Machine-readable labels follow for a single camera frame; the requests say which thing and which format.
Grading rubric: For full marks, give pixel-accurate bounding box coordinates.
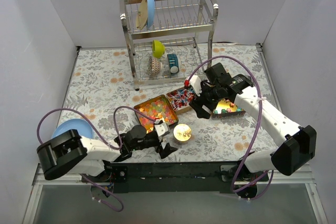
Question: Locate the clear glass jar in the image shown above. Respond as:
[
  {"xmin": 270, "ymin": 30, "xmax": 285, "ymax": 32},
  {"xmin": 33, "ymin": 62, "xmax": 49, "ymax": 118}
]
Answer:
[{"xmin": 173, "ymin": 124, "xmax": 193, "ymax": 145}]

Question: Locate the gold round jar lid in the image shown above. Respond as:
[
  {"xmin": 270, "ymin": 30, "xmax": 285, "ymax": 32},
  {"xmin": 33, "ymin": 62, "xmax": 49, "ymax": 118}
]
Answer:
[{"xmin": 173, "ymin": 123, "xmax": 193, "ymax": 142}]

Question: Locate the tin with star candies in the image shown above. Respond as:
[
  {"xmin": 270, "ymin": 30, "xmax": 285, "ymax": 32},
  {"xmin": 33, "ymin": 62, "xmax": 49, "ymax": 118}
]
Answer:
[{"xmin": 211, "ymin": 100, "xmax": 245, "ymax": 119}]

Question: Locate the tin with gummy candies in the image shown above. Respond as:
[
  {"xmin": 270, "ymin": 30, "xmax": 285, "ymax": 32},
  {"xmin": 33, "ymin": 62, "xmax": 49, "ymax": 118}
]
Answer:
[{"xmin": 134, "ymin": 95, "xmax": 179, "ymax": 127}]

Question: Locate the gold tin with lollipops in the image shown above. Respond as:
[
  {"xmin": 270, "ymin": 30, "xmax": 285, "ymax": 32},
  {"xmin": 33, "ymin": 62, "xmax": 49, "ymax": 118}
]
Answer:
[{"xmin": 166, "ymin": 87, "xmax": 195, "ymax": 115}]

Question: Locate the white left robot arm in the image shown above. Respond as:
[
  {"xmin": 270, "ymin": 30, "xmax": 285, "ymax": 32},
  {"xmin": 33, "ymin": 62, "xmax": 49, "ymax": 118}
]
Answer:
[{"xmin": 37, "ymin": 123, "xmax": 177, "ymax": 182}]

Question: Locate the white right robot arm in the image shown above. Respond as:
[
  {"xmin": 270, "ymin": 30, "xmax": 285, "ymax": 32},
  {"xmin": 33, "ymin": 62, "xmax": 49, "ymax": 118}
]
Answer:
[{"xmin": 184, "ymin": 63, "xmax": 317, "ymax": 181}]

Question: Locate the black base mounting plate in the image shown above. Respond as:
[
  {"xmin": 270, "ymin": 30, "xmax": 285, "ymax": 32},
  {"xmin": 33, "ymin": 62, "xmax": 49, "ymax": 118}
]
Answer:
[{"xmin": 81, "ymin": 162, "xmax": 269, "ymax": 195}]

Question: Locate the light blue plate on table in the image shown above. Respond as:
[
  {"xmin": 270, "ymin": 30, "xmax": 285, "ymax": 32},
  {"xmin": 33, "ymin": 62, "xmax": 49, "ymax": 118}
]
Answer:
[{"xmin": 51, "ymin": 118, "xmax": 95, "ymax": 140}]

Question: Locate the teal mug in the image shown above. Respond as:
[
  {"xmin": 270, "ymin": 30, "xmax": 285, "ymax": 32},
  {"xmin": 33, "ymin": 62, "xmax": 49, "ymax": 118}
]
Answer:
[{"xmin": 167, "ymin": 54, "xmax": 180, "ymax": 74}]

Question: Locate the floral tablecloth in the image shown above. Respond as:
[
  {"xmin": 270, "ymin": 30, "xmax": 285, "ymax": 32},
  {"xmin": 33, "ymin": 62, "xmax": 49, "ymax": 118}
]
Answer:
[{"xmin": 49, "ymin": 43, "xmax": 293, "ymax": 163}]

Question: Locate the patterned ceramic bowl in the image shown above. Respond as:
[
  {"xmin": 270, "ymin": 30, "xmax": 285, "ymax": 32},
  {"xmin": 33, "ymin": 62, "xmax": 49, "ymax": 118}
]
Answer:
[{"xmin": 148, "ymin": 57, "xmax": 162, "ymax": 77}]

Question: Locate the steel dish rack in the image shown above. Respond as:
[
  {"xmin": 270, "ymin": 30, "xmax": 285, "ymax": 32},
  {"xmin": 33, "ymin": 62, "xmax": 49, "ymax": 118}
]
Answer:
[{"xmin": 119, "ymin": 0, "xmax": 219, "ymax": 90}]

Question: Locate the green bowl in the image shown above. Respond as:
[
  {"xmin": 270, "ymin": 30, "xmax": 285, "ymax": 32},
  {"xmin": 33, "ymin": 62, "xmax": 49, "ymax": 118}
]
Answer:
[{"xmin": 152, "ymin": 40, "xmax": 165, "ymax": 59}]

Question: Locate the beige wooden plate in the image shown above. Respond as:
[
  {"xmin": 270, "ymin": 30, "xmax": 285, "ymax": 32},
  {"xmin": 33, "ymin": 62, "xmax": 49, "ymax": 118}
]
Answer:
[{"xmin": 136, "ymin": 0, "xmax": 148, "ymax": 30}]

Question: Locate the light blue plate in rack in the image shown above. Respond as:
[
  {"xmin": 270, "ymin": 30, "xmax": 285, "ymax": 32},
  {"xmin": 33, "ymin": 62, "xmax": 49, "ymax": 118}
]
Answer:
[{"xmin": 142, "ymin": 0, "xmax": 155, "ymax": 29}]

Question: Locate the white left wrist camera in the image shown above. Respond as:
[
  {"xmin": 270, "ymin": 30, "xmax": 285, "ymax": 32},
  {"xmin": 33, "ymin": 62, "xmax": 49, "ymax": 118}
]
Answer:
[{"xmin": 154, "ymin": 119, "xmax": 170, "ymax": 137}]

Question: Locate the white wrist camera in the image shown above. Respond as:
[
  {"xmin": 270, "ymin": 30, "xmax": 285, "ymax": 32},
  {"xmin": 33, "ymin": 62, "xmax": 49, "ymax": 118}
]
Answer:
[
  {"xmin": 184, "ymin": 75, "xmax": 202, "ymax": 97},
  {"xmin": 154, "ymin": 119, "xmax": 170, "ymax": 137}
]

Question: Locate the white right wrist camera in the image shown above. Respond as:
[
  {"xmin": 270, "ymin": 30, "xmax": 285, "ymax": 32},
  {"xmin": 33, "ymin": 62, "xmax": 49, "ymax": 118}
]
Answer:
[{"xmin": 184, "ymin": 75, "xmax": 202, "ymax": 97}]

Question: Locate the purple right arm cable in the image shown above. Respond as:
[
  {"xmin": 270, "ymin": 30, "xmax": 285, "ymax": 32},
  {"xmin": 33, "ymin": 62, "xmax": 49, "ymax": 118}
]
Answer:
[{"xmin": 185, "ymin": 55, "xmax": 275, "ymax": 201}]

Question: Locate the aluminium frame rail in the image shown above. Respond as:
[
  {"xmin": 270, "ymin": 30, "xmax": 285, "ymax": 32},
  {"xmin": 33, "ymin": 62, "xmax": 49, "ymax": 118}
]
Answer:
[{"xmin": 23, "ymin": 162, "xmax": 328, "ymax": 223}]

